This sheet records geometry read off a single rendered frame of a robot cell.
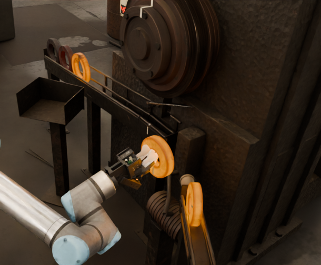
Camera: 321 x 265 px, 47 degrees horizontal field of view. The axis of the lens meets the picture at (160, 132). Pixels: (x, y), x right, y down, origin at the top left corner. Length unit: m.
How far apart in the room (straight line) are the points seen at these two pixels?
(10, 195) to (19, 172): 1.40
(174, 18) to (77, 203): 0.72
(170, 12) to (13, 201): 0.81
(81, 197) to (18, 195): 0.18
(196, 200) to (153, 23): 0.63
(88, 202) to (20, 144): 1.67
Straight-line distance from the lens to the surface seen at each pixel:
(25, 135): 2.88
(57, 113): 1.96
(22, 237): 2.17
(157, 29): 1.34
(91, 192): 1.18
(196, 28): 1.32
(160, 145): 1.25
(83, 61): 2.16
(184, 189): 1.39
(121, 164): 1.22
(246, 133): 1.45
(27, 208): 1.13
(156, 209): 1.58
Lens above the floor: 1.65
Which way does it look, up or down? 35 degrees down
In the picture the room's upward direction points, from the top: 6 degrees clockwise
